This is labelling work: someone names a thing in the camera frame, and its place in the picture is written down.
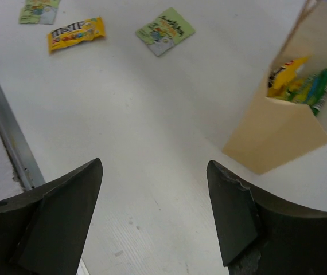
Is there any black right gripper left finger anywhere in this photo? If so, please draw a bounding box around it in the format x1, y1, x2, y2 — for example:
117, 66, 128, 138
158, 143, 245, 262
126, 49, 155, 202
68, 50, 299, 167
0, 158, 103, 274

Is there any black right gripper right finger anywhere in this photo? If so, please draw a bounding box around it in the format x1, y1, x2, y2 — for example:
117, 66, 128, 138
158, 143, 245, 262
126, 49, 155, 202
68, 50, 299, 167
207, 160, 327, 274

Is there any brown paper bag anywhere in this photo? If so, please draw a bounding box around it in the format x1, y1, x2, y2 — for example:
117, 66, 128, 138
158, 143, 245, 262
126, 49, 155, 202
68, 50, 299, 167
223, 1, 327, 175

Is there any green yellow chip bag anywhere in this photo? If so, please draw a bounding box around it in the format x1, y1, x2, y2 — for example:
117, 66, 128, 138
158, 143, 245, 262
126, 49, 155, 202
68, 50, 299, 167
282, 68, 327, 116

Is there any yellow snack bar wrapper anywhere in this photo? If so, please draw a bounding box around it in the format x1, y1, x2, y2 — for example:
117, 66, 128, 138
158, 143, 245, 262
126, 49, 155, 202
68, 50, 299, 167
267, 56, 310, 99

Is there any yellow m&m's candy bag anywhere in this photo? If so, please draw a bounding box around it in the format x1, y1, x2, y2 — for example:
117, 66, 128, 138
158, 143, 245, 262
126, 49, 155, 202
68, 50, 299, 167
47, 17, 106, 54

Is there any green snack packet left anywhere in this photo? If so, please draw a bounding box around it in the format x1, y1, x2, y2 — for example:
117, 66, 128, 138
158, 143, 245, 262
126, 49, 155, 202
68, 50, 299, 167
18, 0, 60, 25

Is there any green snack packet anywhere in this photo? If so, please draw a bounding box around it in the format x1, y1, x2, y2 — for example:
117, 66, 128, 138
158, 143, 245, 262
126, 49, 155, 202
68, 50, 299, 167
18, 0, 60, 25
135, 7, 196, 57

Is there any green snack packet centre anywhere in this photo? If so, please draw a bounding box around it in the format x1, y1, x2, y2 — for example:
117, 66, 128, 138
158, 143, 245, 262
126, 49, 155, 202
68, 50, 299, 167
135, 7, 196, 57

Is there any aluminium front rail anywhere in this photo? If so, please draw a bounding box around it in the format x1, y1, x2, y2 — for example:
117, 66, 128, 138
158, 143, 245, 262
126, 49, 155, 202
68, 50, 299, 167
0, 86, 45, 190

